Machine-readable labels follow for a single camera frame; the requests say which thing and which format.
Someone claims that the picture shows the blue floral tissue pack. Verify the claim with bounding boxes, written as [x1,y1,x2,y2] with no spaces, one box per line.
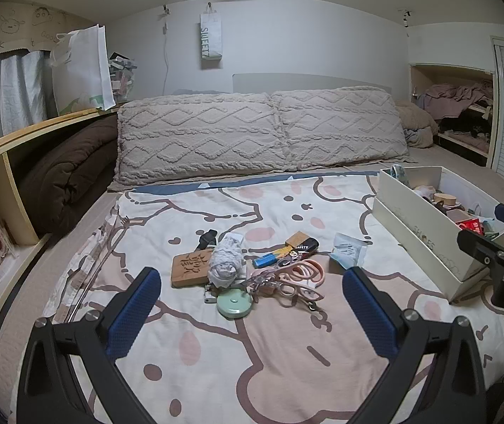
[389,164,410,187]

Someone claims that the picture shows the clear storage bin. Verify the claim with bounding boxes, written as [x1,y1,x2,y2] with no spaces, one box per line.
[108,52,140,105]

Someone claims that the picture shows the carved wooden block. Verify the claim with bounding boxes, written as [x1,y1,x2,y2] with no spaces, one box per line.
[171,249,214,289]

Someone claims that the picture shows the face mask packet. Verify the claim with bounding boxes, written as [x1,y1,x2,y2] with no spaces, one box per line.
[328,232,368,270]

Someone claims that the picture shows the beige fluffy cushion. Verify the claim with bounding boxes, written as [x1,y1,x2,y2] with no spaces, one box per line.
[395,99,440,148]

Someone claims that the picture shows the grey blue cloth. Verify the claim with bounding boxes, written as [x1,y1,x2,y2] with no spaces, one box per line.
[403,126,434,148]

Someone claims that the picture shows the green tape measure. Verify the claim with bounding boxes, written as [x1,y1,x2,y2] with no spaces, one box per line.
[217,289,253,319]

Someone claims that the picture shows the dark clothes pile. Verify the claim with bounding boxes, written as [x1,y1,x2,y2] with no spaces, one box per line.
[437,110,493,140]

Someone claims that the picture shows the cartoon drawing paper banner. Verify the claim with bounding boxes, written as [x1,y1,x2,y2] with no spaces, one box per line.
[0,0,99,59]

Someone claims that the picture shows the pink ring bangles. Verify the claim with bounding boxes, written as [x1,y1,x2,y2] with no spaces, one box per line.
[285,259,327,288]

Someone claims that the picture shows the pink handled scissors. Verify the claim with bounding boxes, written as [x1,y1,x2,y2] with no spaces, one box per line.
[274,280,326,315]

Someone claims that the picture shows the hanging wall cable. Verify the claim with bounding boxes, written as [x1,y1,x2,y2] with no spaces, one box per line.
[160,4,171,94]

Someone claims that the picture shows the red snack packet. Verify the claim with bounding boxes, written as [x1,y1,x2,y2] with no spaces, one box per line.
[458,218,486,236]

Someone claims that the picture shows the white shoe box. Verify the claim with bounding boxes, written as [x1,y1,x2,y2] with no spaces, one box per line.
[373,165,504,304]

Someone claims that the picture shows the alcove shelf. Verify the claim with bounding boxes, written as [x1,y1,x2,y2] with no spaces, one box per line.
[408,63,498,158]

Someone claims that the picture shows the blue lighter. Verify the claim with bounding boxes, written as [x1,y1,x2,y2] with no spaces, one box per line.
[252,254,280,270]

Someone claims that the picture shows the pink clothes pile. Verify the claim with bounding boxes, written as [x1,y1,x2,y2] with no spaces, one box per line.
[417,78,495,120]

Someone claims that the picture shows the hanging white paper bag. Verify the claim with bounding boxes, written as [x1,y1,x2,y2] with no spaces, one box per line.
[199,2,224,70]

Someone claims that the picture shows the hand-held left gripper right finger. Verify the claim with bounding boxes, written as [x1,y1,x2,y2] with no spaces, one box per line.
[342,267,486,424]

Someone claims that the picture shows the beige textured pillow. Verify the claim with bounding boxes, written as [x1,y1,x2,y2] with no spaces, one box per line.
[108,93,289,193]
[272,86,411,173]

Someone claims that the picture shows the crumpled grey cloth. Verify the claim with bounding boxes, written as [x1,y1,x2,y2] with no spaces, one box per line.
[208,233,246,290]

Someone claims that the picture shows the round wooden box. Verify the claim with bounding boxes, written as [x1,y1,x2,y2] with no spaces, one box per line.
[433,192,458,210]

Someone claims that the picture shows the beige bed mattress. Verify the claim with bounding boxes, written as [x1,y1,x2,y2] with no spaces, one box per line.
[0,143,504,424]

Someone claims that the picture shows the white curtain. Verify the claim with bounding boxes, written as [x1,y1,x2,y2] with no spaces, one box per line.
[0,51,48,153]

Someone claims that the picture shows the white tote bag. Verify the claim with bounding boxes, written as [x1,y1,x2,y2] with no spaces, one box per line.
[49,24,117,116]

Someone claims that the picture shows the brown comforter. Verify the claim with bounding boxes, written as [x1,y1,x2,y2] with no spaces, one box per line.
[16,115,120,236]

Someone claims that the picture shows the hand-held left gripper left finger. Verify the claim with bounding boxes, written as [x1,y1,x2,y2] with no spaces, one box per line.
[21,267,162,424]

